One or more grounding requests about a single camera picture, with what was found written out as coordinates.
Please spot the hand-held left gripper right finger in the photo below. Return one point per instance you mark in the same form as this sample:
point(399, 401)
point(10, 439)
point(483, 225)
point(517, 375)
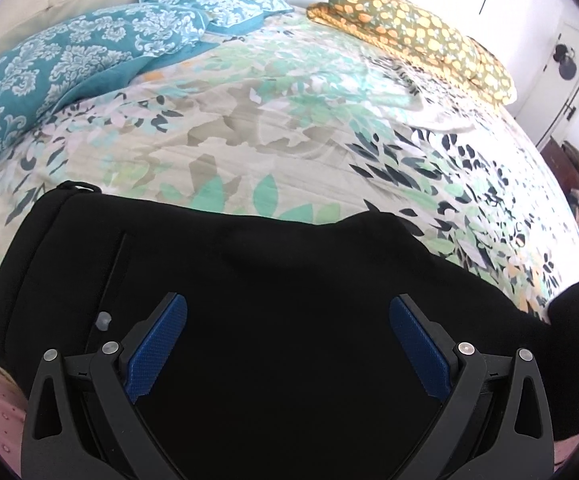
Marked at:
point(419, 345)

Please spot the black hat on hook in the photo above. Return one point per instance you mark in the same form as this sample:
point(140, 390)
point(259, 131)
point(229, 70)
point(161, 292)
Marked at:
point(565, 65)

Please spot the brown wooden dresser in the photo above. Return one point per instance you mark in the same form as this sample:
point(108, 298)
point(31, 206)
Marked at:
point(559, 165)

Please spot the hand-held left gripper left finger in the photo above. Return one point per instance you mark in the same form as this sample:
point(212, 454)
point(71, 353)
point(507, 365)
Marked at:
point(157, 345)

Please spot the black pants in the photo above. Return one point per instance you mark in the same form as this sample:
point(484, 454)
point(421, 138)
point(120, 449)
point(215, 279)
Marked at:
point(289, 310)

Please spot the bed with floral sheet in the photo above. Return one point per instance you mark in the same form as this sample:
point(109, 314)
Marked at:
point(279, 125)

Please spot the white door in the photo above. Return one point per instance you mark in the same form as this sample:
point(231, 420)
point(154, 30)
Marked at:
point(549, 105)

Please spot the blue damask pillow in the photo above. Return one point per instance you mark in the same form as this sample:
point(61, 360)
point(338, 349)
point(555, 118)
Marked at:
point(229, 7)
point(59, 65)

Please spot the orange green patterned pillow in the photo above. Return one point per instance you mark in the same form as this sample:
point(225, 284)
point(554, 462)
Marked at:
point(419, 30)

